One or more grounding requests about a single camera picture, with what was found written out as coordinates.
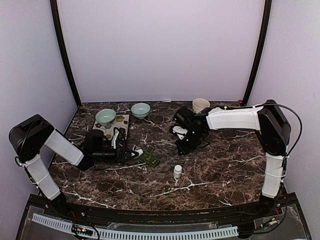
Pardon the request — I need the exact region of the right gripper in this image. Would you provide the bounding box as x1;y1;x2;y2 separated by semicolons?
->
175;128;205;155

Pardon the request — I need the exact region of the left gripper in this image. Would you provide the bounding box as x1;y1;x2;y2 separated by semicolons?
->
92;146;138;164

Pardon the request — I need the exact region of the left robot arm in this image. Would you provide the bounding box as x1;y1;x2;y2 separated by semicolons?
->
8;114;143;218

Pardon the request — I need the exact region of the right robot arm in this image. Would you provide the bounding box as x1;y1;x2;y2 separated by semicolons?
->
170;99;294;217

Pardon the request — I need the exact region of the square floral ceramic plate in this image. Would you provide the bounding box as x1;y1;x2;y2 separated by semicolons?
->
92;114;130;140

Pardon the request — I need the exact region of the cream coral-print mug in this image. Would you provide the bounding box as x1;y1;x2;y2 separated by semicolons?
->
192;98;211;114

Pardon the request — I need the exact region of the left teal ceramic bowl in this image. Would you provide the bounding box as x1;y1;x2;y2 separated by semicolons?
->
95;108;117;129

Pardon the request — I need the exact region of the teal ceramic bowl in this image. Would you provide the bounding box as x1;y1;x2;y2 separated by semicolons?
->
131;102;151;119
95;108;117;129

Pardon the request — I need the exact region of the right teal ceramic bowl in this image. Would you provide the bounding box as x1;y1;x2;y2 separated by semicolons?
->
131;102;151;119

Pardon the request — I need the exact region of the small green circuit board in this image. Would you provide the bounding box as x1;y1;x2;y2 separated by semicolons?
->
71;224;93;237

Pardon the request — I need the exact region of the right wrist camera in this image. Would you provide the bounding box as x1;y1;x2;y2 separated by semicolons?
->
169;125;188;140

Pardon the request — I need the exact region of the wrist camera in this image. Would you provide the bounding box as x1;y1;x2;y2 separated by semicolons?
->
111;127;127;149
169;125;188;140

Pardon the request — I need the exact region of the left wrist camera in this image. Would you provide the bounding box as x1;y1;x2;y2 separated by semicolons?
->
111;127;127;149

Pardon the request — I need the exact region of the white slotted cable duct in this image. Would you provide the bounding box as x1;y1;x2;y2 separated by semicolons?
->
31;213;239;240

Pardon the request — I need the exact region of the black front table rail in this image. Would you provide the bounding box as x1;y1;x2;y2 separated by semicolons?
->
30;184;286;225

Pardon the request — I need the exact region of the right black frame post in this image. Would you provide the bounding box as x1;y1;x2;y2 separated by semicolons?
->
241;0;272;106

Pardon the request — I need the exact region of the black frame post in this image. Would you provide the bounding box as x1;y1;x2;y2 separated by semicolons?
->
49;0;82;108
241;0;272;106

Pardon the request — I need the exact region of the left black frame post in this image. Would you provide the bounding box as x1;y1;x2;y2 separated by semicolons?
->
49;0;82;108

